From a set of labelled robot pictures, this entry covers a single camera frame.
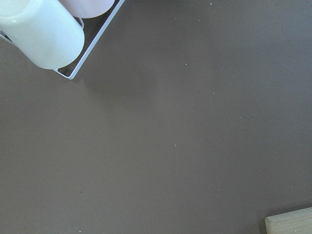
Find pink plastic cup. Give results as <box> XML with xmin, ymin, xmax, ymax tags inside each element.
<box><xmin>59</xmin><ymin>0</ymin><xmax>115</xmax><ymax>19</ymax></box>

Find white plastic cup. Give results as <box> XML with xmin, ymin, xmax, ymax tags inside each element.
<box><xmin>0</xmin><ymin>0</ymin><xmax>84</xmax><ymax>69</ymax></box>

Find wooden cutting board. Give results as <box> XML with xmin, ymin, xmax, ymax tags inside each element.
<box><xmin>265</xmin><ymin>207</ymin><xmax>312</xmax><ymax>234</ymax></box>

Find white wire cup rack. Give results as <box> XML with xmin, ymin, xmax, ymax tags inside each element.
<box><xmin>0</xmin><ymin>0</ymin><xmax>124</xmax><ymax>80</ymax></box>

